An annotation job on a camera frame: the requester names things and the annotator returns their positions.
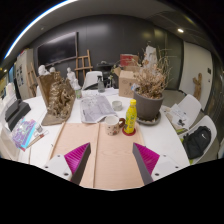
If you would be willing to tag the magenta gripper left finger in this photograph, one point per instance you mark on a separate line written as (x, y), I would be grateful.
(77, 160)

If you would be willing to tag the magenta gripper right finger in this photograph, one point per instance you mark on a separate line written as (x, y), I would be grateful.
(146, 160)

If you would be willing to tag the yellow drink bottle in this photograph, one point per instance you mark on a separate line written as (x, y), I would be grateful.
(131, 115)

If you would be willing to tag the red round coaster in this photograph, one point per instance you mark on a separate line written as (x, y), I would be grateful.
(128, 134)

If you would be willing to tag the wooden paint brush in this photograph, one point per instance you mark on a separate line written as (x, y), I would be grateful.
(38, 138)

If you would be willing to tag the patterned ceramic mug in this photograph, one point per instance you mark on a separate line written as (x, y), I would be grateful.
(113, 124)

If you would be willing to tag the black backpack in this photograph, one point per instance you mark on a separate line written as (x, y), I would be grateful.
(196, 142)

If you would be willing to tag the white chair with black bag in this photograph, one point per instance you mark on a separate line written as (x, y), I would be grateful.
(205, 121)

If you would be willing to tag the printed newspaper sheet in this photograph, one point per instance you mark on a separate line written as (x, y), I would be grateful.
(95, 108)

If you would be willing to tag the white chair with papers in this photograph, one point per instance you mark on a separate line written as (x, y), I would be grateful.
(183, 114)

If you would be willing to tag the small white cup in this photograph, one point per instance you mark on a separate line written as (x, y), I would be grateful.
(117, 105)

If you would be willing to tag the colourful purple booklet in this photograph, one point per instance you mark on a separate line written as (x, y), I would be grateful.
(23, 132)

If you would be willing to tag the green label bottle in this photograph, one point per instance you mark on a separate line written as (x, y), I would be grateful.
(78, 92)

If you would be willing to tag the brown relief sculpture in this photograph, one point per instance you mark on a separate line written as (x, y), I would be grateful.
(58, 96)

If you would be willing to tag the clear spray bottle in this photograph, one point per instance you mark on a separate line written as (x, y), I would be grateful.
(101, 87)

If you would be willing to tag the grey pot with dried plant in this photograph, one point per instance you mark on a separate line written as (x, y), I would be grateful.
(152, 79)

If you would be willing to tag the white chair behind table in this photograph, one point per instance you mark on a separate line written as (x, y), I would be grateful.
(91, 79)

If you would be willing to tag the cardboard box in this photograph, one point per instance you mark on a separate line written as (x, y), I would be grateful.
(126, 79)

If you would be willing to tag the wooden easel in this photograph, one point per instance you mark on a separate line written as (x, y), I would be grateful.
(83, 64)

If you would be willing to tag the white plaster bust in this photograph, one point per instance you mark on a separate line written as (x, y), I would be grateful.
(42, 71)

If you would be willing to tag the red box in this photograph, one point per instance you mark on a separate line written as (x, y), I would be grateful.
(128, 59)

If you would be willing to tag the black wall screen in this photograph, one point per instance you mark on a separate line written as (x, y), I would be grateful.
(59, 49)

